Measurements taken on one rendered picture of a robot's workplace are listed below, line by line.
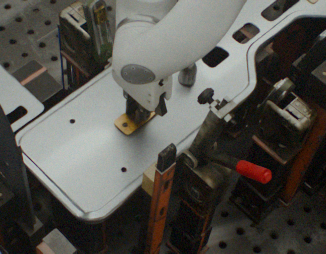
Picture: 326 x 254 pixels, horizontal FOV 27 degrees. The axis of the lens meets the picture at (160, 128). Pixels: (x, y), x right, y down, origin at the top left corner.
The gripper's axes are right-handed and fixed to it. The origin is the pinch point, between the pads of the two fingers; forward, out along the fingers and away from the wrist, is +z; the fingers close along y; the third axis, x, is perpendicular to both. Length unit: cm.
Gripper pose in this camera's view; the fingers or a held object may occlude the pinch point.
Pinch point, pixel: (138, 107)
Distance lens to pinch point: 117.9
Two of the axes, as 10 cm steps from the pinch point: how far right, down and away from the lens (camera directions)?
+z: -0.7, 5.3, 8.5
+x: -7.1, 5.7, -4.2
